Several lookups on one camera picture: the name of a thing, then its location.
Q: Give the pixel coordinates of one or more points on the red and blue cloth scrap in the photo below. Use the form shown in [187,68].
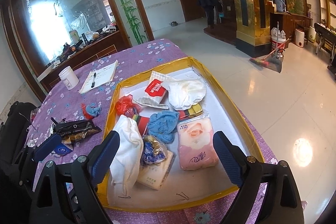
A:
[90,112]

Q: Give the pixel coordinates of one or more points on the red plastic bag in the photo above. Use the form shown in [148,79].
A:
[127,107]

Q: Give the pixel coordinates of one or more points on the white cloth bag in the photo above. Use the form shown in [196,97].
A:
[125,166]

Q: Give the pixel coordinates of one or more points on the blue floral tissue pack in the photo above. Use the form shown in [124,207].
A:
[62,150]

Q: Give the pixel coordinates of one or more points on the black backpack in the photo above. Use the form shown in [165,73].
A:
[14,133]

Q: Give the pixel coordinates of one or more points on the white plastic jar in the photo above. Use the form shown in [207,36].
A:
[69,78]

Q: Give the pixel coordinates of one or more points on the broom and dustpan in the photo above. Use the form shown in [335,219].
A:
[271,61]

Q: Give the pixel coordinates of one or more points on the translucent mailer bag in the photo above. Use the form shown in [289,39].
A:
[153,176]

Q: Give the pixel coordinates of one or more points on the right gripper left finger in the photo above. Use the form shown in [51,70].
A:
[61,187]

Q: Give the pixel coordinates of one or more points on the dark jacket on post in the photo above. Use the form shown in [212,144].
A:
[208,6]

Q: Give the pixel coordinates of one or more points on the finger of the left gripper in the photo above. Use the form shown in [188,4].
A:
[41,152]

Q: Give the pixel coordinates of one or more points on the blue knitted cloth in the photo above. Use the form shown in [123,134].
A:
[162,125]

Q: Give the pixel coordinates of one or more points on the black snack bag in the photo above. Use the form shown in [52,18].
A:
[74,131]

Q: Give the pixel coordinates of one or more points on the white notepad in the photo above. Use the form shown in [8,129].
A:
[104,75]

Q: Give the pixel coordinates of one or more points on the wooden sideboard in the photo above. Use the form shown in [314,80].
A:
[105,45]

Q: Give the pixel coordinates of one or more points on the red-label white pouch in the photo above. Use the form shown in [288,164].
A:
[154,92]

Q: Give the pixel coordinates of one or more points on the pink rose tissue pack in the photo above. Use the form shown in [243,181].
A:
[195,144]

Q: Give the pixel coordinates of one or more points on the white towel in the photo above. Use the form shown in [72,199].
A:
[182,94]

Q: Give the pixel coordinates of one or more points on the gold-edged white foam box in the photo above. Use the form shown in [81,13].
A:
[192,175]

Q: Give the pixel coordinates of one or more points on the blue Vinda tissue bag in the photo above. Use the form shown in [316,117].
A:
[154,151]

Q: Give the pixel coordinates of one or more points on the black pen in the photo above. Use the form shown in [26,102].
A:
[93,80]

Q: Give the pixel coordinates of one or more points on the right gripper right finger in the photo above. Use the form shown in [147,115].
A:
[281,203]

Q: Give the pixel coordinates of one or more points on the white bucket with bags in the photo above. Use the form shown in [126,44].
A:
[278,39]

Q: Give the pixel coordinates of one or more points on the bagged colourful sponge strips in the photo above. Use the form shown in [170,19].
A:
[192,112]

